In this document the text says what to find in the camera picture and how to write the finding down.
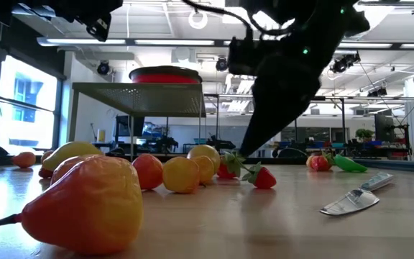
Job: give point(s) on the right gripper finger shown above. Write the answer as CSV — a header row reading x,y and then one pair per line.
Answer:
x,y
279,97

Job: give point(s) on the yellow toy lemon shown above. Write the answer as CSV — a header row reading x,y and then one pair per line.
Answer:
x,y
203,151

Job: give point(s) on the red collapsible bowl grey rim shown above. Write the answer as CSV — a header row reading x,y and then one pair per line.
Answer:
x,y
164,77

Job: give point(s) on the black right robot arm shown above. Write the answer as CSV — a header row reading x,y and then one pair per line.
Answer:
x,y
354,21

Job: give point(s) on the black ceiling spotlight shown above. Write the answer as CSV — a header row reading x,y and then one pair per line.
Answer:
x,y
103,68
221,64

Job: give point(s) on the red-yellow toy peach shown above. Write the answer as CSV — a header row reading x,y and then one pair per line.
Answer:
x,y
309,162

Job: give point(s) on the red toy strawberry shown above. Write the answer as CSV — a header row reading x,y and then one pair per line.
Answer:
x,y
44,173
264,178
225,172
321,163

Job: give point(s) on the green potted plant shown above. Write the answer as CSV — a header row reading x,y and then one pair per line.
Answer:
x,y
364,134

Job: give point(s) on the green toy kiwi slice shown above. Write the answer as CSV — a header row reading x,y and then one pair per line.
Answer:
x,y
349,164

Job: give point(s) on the pale green perforated metal shelf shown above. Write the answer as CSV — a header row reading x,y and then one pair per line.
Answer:
x,y
138,99

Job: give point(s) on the small orange toy peach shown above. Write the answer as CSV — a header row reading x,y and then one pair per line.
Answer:
x,y
46,154
23,159
207,169

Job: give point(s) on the black monitor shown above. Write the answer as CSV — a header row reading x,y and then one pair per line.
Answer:
x,y
129,126

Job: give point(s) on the small orange toy pear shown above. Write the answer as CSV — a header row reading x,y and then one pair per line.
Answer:
x,y
180,174
65,166
85,205

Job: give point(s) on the silver toy knife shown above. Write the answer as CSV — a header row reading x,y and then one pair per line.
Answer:
x,y
350,201

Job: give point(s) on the yellow canister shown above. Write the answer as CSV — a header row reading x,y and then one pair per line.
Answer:
x,y
101,135

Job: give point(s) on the yellow toy mango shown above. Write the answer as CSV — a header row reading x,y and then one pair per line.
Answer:
x,y
70,151

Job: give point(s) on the red-orange toy apple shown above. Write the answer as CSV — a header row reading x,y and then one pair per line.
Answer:
x,y
147,171

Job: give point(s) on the black ceiling camera cluster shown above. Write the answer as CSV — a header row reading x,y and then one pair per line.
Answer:
x,y
343,64

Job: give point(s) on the black gantry frame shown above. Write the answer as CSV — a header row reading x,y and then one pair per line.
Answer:
x,y
343,118

